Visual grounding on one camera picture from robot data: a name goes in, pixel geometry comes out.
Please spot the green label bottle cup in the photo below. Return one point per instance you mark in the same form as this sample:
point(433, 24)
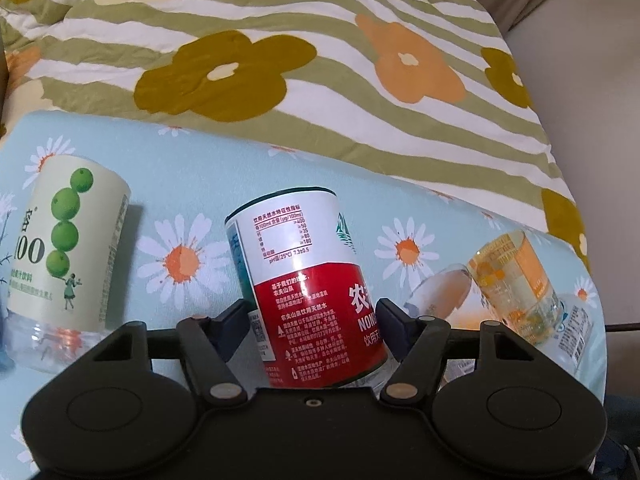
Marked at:
point(63, 263)

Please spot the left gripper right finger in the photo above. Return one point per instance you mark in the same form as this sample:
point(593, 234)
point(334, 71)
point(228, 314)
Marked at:
point(418, 345)

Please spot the floral striped duvet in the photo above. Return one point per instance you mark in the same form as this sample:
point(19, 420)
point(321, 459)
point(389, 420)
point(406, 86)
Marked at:
point(426, 91)

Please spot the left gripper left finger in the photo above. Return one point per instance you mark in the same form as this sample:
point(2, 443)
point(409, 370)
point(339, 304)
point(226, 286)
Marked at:
point(207, 345)

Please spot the light blue daisy tablecloth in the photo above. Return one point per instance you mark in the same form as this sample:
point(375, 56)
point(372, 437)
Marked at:
point(173, 257)

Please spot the white blue label bottle cup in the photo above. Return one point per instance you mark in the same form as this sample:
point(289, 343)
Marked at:
point(567, 344)

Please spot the red label bottle cup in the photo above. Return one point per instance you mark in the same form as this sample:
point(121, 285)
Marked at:
point(310, 309)

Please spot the yellow orange bottle cup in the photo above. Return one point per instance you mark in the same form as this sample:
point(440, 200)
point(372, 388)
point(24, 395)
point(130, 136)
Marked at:
point(513, 280)

